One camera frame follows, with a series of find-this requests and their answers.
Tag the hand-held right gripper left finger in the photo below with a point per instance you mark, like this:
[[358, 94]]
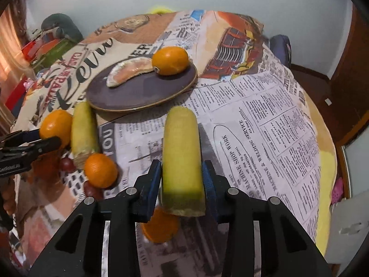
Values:
[[151, 192]]

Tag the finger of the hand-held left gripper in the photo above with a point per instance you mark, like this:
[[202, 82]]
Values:
[[28, 135], [43, 145]]

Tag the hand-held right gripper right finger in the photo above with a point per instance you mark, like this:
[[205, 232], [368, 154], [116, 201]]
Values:
[[210, 192]]

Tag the medium orange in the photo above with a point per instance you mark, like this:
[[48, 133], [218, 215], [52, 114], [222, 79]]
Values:
[[56, 125]]

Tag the dark red grape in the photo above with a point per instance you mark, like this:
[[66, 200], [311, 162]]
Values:
[[67, 164], [92, 189]]

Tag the small tangerine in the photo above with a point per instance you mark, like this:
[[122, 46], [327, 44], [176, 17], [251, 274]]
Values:
[[100, 170], [160, 228]]

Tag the yellow corn cob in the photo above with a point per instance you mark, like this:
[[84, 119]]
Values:
[[84, 132]]

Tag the yellow-green corn cob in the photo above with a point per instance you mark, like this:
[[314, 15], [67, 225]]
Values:
[[181, 155]]

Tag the dark brown round plate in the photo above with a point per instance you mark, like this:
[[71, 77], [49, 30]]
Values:
[[138, 92]]

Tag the green storage box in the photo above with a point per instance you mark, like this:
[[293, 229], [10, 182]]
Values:
[[52, 53]]

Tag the red gift box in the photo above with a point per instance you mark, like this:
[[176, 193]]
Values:
[[30, 49]]

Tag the brown orange curtain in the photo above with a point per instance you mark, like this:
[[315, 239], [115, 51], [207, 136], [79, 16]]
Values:
[[11, 49]]

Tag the newspaper print tablecloth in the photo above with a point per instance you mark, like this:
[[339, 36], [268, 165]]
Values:
[[259, 115]]

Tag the peeled pomelo segment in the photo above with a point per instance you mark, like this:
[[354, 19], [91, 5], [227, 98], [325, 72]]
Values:
[[128, 70]]

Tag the grey plush pillow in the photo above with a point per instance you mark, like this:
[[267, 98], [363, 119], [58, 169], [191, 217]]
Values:
[[62, 26]]

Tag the yellow underlay blanket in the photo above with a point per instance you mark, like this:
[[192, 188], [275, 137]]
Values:
[[327, 155]]

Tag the pink slippers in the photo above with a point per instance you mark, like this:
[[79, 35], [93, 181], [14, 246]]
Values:
[[338, 190]]

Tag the large orange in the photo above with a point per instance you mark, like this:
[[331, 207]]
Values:
[[170, 60]]

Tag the white plastic box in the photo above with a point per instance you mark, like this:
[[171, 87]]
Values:
[[348, 228]]

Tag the white paper scrap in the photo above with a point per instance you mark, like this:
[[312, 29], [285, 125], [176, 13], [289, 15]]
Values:
[[328, 101]]

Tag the white sliding wardrobe door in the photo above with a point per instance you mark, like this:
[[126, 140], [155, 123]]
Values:
[[357, 167]]

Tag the blue backpack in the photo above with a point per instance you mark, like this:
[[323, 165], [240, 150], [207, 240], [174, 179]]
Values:
[[281, 49]]

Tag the brown wooden door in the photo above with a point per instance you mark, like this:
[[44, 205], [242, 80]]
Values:
[[351, 92]]

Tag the yellow foam arch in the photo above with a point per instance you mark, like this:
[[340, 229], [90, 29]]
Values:
[[158, 8]]

